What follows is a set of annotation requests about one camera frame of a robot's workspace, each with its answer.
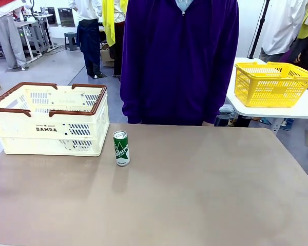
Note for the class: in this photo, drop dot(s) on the person in white shirt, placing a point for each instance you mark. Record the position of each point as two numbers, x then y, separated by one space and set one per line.
282 25

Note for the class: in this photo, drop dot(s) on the black tripod pole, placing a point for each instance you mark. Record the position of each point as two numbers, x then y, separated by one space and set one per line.
258 28

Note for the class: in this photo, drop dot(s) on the cream shopping basket brown rim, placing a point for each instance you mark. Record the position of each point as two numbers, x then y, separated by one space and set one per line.
48 143

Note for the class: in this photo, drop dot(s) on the grey workbench with equipment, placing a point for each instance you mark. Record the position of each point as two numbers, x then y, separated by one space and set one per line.
34 33

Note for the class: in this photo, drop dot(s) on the open cardboard box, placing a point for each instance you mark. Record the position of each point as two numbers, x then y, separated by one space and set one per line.
106 55

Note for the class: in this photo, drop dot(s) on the blue white wipes pack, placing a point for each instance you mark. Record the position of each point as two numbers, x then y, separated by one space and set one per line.
227 109

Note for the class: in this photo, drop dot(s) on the person white shirt navy trousers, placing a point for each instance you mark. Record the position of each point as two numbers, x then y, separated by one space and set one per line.
88 38

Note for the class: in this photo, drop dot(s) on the white side table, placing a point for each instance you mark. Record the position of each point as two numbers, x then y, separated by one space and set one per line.
305 109

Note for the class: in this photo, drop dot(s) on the person's left hand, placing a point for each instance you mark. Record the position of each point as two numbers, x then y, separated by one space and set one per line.
208 124

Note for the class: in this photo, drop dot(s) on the person in grey trousers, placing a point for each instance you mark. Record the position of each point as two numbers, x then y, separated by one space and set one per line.
9 43

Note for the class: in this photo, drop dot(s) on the grey plastic stool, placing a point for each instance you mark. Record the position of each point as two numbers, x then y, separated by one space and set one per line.
71 41

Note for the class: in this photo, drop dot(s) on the person with yellow vest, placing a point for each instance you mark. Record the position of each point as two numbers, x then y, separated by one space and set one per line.
109 23

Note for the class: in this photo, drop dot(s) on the person in purple sweater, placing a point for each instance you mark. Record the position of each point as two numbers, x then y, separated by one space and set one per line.
179 64

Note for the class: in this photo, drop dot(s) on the green drink can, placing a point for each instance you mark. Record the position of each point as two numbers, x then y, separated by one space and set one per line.
122 151

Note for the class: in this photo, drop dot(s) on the yellow plastic basket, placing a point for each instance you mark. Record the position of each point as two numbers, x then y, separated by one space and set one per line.
272 94

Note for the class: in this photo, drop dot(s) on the person's left forearm purple sleeve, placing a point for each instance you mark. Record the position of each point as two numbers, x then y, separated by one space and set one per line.
226 97

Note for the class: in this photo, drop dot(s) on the person's right forearm purple sleeve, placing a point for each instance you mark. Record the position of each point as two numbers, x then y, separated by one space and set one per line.
131 97

